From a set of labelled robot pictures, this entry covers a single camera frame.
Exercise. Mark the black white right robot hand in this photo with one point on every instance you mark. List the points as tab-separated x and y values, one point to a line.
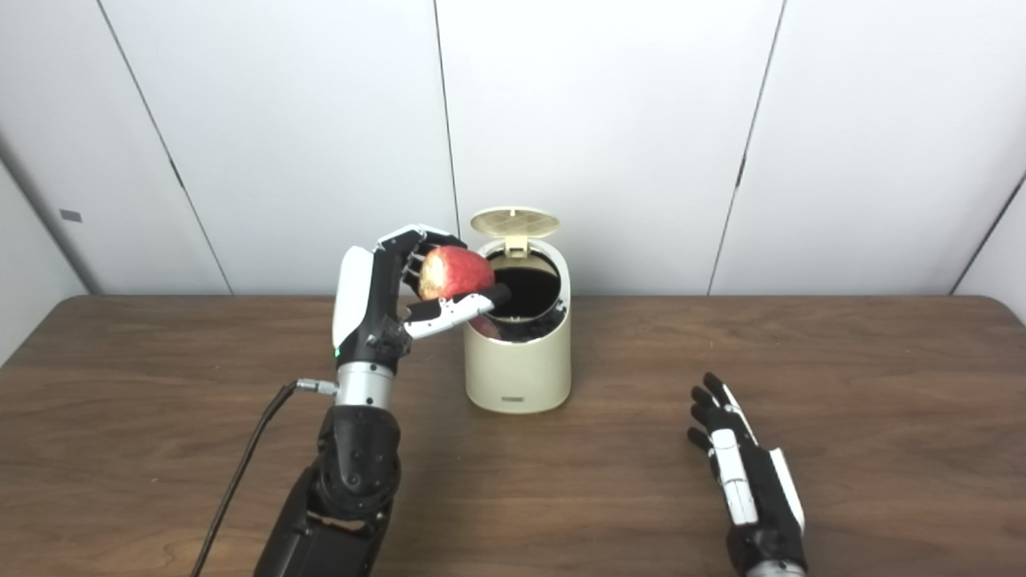
765	505

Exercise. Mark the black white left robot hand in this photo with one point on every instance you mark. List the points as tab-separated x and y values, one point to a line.
365	304

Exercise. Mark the red apple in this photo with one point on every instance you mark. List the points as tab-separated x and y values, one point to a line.
461	272

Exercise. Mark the cream-colored bin body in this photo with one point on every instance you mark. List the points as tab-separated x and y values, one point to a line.
517	373

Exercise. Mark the cream round bin lid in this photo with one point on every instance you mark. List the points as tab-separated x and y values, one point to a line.
513	222

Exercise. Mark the black bin liner bag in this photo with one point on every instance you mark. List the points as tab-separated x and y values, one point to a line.
533	292

